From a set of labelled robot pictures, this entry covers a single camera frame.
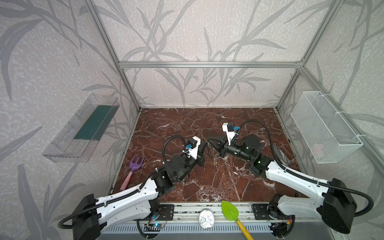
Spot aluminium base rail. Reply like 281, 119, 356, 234
80, 201, 349, 240

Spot pink object in basket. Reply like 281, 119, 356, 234
311, 143, 325, 160

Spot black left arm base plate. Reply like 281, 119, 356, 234
139, 204, 175, 221

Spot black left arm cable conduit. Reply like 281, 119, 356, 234
57, 134, 188, 230

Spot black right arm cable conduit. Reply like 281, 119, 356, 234
238, 119, 375, 217

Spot white wire mesh basket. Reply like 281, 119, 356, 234
291, 91, 364, 164

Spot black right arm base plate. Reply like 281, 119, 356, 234
252, 204, 291, 221

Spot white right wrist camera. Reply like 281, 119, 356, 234
222, 123, 240, 146

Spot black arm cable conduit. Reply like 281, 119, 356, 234
57, 134, 188, 230
238, 119, 375, 217

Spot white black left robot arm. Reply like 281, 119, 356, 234
71, 138, 207, 240

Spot grey metal tongs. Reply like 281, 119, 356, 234
273, 145, 292, 166

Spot green toy shovel yellow handle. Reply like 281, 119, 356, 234
221, 201, 254, 240

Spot purple toy rake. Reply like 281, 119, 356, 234
120, 156, 145, 191

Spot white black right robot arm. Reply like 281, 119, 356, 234
208, 135, 357, 234

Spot clear plastic wall tray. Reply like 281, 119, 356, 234
42, 94, 120, 163

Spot round silver tin lid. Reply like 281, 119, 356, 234
199, 210, 215, 230

